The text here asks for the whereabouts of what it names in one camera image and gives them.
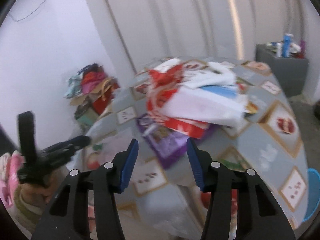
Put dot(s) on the fruit pattern tablecloth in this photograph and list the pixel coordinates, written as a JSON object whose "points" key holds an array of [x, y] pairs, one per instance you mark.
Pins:
{"points": [[165, 204]]}

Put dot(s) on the white curtain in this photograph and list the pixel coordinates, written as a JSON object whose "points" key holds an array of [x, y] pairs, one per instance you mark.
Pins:
{"points": [[132, 33]]}

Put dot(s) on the person's left hand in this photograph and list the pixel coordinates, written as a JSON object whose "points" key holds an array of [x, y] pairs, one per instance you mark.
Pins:
{"points": [[37, 195]]}

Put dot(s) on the small white bottle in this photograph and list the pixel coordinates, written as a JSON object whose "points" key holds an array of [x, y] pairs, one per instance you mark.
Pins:
{"points": [[279, 50]]}

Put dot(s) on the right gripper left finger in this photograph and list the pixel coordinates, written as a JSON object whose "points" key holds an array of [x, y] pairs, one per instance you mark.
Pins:
{"points": [[66, 215]]}

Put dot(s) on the white foam sheet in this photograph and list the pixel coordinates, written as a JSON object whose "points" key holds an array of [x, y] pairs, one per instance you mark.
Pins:
{"points": [[201, 105]]}

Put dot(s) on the pile of bags and boxes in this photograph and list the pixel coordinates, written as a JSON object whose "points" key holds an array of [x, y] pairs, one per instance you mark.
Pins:
{"points": [[90, 90]]}

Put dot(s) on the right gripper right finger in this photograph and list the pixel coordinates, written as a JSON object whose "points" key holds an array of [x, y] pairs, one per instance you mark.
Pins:
{"points": [[259, 214]]}

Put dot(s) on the red printed snack bag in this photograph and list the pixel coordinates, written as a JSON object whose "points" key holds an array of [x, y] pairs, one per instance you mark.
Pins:
{"points": [[164, 81]]}

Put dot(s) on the pink floral bag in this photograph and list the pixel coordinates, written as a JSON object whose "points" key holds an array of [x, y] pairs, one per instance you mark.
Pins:
{"points": [[10, 164]]}

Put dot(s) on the purple snack wrapper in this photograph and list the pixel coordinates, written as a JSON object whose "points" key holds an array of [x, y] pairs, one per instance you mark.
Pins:
{"points": [[168, 145]]}

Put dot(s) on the blue plastic trash basket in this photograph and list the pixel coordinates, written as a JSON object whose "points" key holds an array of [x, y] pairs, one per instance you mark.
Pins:
{"points": [[314, 193]]}

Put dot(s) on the green fleece cuff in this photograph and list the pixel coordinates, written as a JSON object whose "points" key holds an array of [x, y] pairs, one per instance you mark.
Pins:
{"points": [[30, 212]]}

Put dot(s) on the blue lotion bottle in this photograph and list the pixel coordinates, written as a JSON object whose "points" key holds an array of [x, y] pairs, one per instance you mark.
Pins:
{"points": [[287, 40]]}

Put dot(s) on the purple box on cabinet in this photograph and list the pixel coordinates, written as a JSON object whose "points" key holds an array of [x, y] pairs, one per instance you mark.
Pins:
{"points": [[302, 51]]}

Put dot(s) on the dark grey cabinet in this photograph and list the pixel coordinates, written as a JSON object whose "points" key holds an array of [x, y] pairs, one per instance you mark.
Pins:
{"points": [[290, 72]]}

